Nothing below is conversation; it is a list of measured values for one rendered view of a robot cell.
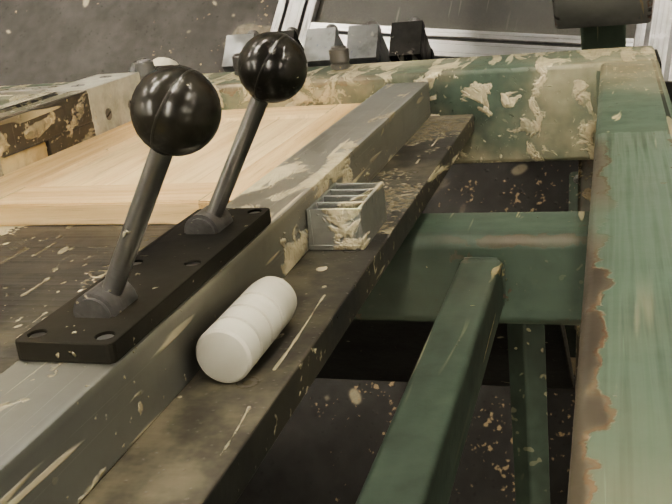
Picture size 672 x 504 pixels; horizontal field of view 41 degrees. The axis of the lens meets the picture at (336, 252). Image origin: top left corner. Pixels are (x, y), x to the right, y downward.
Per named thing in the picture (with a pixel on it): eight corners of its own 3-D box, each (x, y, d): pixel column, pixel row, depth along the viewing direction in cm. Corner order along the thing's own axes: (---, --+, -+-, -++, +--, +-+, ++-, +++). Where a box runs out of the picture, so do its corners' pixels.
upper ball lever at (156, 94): (152, 327, 45) (247, 83, 39) (114, 361, 41) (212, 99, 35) (86, 291, 45) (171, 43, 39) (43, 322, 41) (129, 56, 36)
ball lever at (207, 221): (242, 246, 55) (327, 46, 50) (217, 268, 52) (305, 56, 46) (188, 217, 56) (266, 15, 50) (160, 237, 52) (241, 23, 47)
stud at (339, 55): (352, 68, 114) (350, 44, 113) (347, 71, 112) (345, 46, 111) (334, 69, 115) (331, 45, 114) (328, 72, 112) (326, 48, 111)
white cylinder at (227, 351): (253, 386, 44) (303, 320, 51) (245, 331, 43) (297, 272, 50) (198, 384, 45) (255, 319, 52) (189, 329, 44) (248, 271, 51)
